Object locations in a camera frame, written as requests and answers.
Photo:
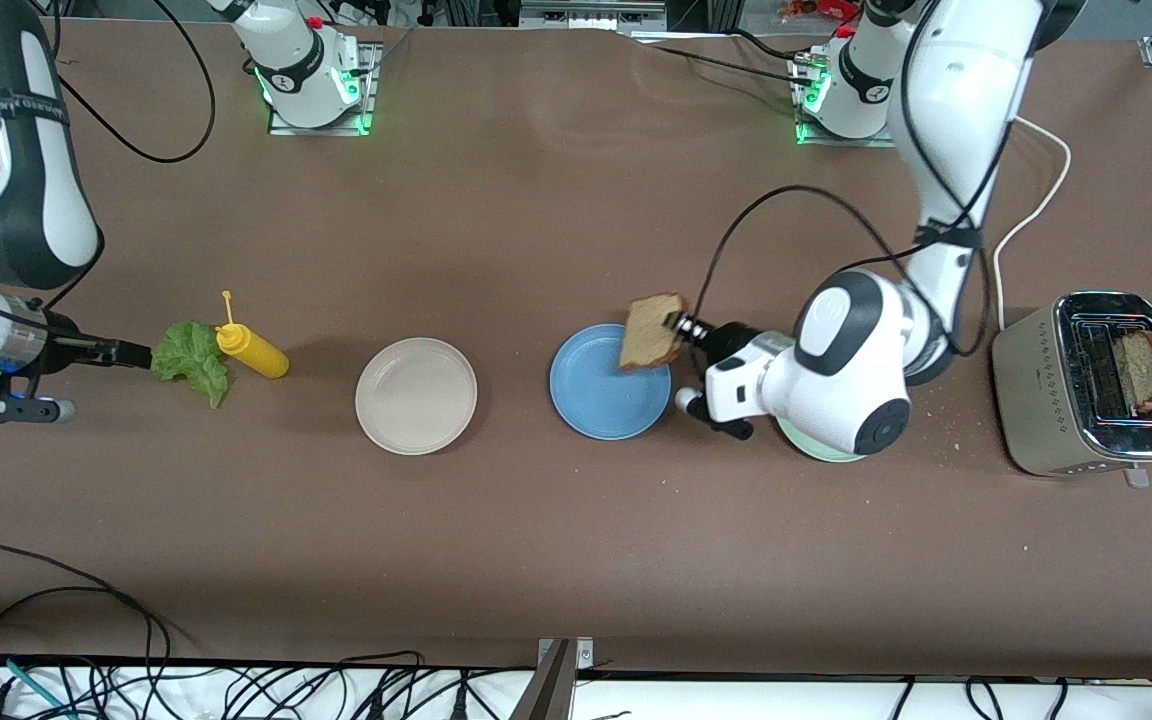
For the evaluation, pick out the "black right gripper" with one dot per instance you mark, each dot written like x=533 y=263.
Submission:
x=76 y=348

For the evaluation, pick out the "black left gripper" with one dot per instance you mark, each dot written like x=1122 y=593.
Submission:
x=729 y=340

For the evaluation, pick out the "brown bread slice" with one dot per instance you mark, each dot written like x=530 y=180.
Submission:
x=648 y=335
x=1146 y=370

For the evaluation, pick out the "green lettuce leaf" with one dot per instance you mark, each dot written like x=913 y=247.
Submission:
x=191 y=360

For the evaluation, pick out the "yellow mustard squeeze bottle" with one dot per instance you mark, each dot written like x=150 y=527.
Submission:
x=256 y=355

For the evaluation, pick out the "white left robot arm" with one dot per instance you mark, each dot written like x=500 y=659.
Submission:
x=816 y=400

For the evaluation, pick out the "blue round plate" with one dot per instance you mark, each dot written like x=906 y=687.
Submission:
x=596 y=400

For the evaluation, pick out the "mint green round plate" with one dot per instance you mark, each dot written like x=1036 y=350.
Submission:
x=816 y=453

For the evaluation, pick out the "beige round plate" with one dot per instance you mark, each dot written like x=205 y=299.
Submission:
x=416 y=397

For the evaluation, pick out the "grey power strip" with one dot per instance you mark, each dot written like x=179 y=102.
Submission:
x=591 y=15

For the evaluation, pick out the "red orange object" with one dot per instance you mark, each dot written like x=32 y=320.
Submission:
x=821 y=10

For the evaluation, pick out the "beige chrome toaster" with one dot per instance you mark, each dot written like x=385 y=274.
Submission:
x=1031 y=400

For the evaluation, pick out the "dark grey metal bar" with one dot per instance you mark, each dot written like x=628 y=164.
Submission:
x=548 y=695

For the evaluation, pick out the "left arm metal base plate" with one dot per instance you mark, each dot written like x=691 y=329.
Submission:
x=826 y=140

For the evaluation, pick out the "small metal bracket plate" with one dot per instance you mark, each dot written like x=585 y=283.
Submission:
x=584 y=655

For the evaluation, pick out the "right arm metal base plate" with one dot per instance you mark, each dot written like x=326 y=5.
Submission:
x=369 y=90

